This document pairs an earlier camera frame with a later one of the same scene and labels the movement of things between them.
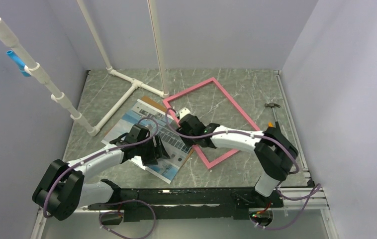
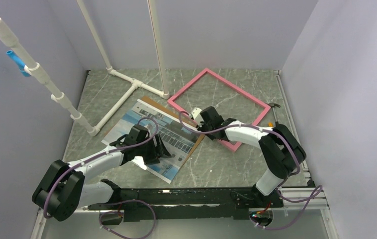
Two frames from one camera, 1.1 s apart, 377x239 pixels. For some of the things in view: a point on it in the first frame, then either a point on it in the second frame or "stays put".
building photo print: (165, 127) stays put
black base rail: (146, 204) stays put
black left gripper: (151, 159) stays put
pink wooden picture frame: (199, 148) -> (233, 145)
